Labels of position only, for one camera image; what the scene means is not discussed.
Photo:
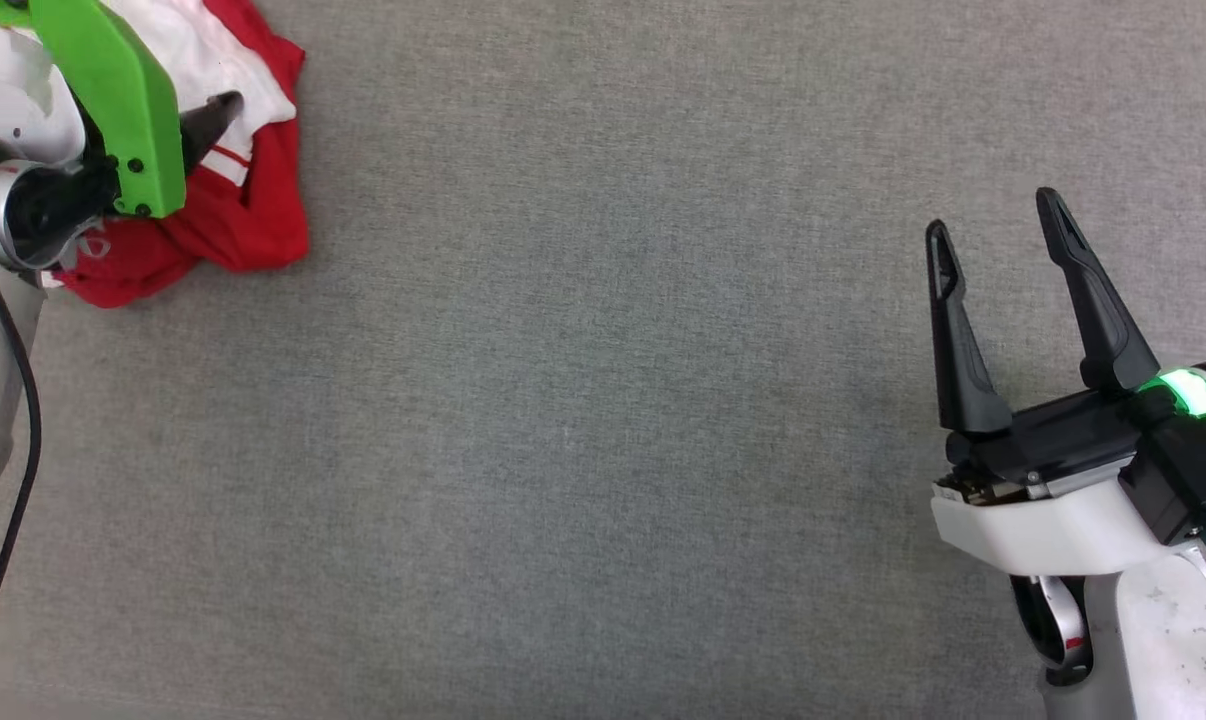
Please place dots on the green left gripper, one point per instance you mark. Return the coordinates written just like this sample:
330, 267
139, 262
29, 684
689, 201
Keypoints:
128, 110

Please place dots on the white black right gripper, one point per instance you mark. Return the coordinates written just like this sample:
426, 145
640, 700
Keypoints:
1053, 520

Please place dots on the red and white jersey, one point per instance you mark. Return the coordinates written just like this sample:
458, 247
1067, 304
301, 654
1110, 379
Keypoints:
248, 210

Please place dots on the grey fabric sofa cushion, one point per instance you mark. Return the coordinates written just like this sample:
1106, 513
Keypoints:
603, 400

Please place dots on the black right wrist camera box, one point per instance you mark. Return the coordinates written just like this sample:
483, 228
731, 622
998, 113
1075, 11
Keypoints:
1193, 470

